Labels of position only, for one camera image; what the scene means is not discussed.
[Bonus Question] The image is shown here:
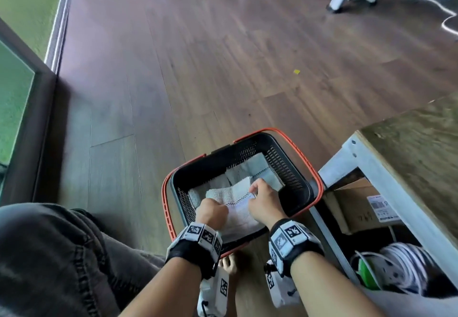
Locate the person's right hand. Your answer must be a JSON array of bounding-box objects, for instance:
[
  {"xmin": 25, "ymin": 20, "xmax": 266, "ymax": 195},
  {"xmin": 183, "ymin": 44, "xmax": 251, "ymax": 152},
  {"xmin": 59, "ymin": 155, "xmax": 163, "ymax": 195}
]
[{"xmin": 248, "ymin": 178, "xmax": 289, "ymax": 230}]

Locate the person's left hand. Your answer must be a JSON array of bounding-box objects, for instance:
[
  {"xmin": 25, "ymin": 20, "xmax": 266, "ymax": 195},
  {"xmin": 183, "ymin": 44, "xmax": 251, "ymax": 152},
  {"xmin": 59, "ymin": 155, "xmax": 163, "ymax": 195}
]
[{"xmin": 195, "ymin": 198, "xmax": 229, "ymax": 233}]

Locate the black basket orange rim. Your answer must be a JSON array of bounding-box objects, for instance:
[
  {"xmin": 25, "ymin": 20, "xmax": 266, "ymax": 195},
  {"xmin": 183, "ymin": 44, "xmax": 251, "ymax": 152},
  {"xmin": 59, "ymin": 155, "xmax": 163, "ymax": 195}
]
[{"xmin": 161, "ymin": 128, "xmax": 324, "ymax": 258}]

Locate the person's right forearm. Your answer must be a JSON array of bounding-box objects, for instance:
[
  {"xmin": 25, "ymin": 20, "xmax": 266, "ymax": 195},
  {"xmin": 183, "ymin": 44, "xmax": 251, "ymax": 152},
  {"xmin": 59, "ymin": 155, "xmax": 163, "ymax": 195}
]
[{"xmin": 290, "ymin": 250, "xmax": 385, "ymax": 317}]

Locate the person's left forearm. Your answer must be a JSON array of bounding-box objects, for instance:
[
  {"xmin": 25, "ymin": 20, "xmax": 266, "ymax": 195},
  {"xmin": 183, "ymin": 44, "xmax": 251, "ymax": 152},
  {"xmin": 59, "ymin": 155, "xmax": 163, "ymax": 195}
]
[{"xmin": 120, "ymin": 255, "xmax": 203, "ymax": 317}]

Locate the person's left leg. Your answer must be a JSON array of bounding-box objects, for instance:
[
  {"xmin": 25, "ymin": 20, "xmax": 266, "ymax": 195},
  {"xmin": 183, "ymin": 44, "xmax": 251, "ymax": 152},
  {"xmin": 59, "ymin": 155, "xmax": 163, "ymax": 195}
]
[{"xmin": 0, "ymin": 202, "xmax": 166, "ymax": 317}]

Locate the black wristband with marker tags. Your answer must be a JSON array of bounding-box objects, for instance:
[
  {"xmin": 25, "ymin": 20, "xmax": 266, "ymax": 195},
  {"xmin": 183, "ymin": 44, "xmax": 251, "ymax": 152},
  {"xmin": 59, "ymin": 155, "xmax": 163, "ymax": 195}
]
[
  {"xmin": 269, "ymin": 218, "xmax": 324, "ymax": 278},
  {"xmin": 166, "ymin": 222, "xmax": 223, "ymax": 280}
]

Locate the cardboard box with label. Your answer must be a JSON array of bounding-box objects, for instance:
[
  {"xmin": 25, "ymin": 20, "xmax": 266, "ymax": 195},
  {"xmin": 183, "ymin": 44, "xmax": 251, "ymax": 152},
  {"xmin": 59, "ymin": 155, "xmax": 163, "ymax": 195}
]
[{"xmin": 323, "ymin": 177, "xmax": 402, "ymax": 236}]

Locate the low wooden table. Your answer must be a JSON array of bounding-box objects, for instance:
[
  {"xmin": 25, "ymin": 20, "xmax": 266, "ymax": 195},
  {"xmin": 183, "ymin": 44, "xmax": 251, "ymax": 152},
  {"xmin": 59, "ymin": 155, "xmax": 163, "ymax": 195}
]
[{"xmin": 309, "ymin": 130, "xmax": 458, "ymax": 292}]

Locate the white green socket adapter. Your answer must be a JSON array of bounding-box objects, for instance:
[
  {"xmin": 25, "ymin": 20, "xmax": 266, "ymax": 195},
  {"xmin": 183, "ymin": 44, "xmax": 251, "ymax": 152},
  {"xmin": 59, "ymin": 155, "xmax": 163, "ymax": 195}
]
[{"xmin": 352, "ymin": 243, "xmax": 436, "ymax": 295}]

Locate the white framed glass door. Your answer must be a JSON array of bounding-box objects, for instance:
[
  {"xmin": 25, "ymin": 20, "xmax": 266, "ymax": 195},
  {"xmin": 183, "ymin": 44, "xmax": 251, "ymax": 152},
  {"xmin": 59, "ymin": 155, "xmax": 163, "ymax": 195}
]
[{"xmin": 0, "ymin": 0, "xmax": 74, "ymax": 206}]

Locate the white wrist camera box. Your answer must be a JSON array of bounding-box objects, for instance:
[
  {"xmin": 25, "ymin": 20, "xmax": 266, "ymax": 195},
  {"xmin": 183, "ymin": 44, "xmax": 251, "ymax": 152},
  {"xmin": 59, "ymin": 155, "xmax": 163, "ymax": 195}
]
[
  {"xmin": 264, "ymin": 259, "xmax": 301, "ymax": 308},
  {"xmin": 197, "ymin": 266, "xmax": 229, "ymax": 317}
]

